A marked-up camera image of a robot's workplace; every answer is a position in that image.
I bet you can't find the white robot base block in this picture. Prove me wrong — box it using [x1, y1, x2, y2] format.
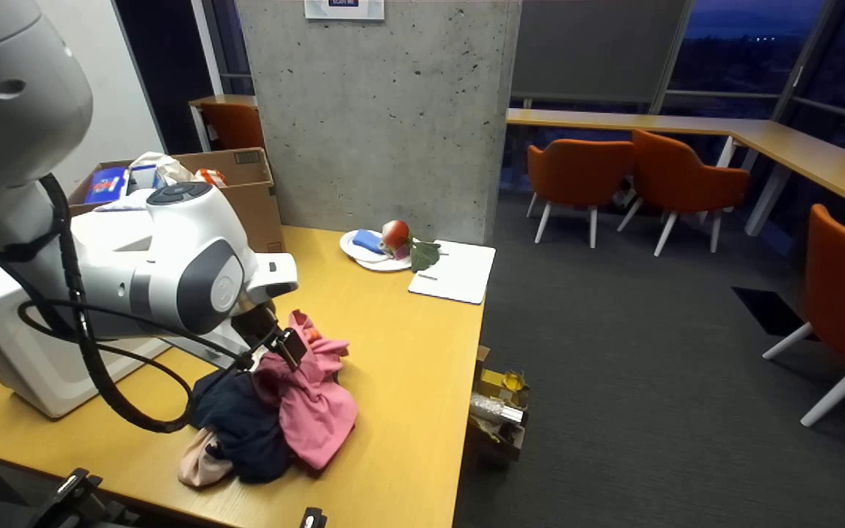
[0, 245, 172, 423]

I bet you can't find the small black clamp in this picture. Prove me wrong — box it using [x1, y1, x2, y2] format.
[293, 505, 331, 528]

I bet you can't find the framed wall sign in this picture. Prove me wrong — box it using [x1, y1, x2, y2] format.
[303, 0, 391, 25]

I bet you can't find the red apple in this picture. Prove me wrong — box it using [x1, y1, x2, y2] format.
[379, 217, 417, 260]

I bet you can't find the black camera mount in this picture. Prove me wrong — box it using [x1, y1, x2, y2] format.
[21, 467, 140, 528]

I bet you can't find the blue printed box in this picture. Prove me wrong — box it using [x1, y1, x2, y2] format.
[83, 161, 136, 210]

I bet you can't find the thick black cable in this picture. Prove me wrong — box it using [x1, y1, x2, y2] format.
[8, 173, 250, 437]

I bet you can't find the white plate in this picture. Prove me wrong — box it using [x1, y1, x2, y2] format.
[338, 226, 417, 274]

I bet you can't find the open cardboard box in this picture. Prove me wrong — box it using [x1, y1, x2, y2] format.
[68, 142, 287, 254]

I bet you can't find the pink cloth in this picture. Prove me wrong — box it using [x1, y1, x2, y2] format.
[253, 308, 360, 478]

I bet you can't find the long wooden counter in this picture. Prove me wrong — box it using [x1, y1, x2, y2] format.
[504, 106, 845, 241]

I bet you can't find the white plastic bag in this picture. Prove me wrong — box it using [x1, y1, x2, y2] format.
[127, 150, 199, 191]

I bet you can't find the thin black cable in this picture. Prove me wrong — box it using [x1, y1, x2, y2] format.
[15, 299, 250, 414]

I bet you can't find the blue sponge block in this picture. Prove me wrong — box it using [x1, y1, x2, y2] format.
[350, 227, 387, 257]

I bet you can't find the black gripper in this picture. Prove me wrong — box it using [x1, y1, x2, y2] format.
[228, 295, 315, 376]

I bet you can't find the green leafy toy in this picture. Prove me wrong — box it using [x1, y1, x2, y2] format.
[409, 235, 444, 273]

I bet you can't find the yellow and silver floor clutter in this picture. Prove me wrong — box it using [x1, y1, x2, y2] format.
[466, 339, 533, 461]

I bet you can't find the white paper sheet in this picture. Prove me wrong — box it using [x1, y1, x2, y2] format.
[406, 238, 499, 308]

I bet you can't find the navy blue garment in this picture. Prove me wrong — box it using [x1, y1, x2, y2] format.
[187, 367, 299, 487]

